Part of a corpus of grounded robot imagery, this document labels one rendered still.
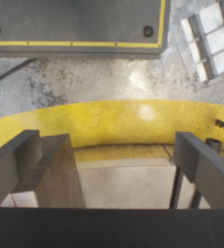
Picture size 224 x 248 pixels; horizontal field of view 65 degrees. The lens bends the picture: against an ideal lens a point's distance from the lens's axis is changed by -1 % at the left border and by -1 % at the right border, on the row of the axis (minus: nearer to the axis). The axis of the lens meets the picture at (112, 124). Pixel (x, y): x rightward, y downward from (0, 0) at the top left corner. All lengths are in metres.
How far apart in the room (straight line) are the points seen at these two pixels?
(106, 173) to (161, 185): 0.27
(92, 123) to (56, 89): 0.28
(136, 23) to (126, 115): 0.53
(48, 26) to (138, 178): 0.72
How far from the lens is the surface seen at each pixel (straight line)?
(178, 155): 0.16
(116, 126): 1.08
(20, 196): 0.49
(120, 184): 0.89
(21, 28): 0.78
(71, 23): 0.73
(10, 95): 1.19
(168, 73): 1.07
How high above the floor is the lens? 1.03
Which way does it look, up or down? 72 degrees down
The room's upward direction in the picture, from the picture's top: 179 degrees clockwise
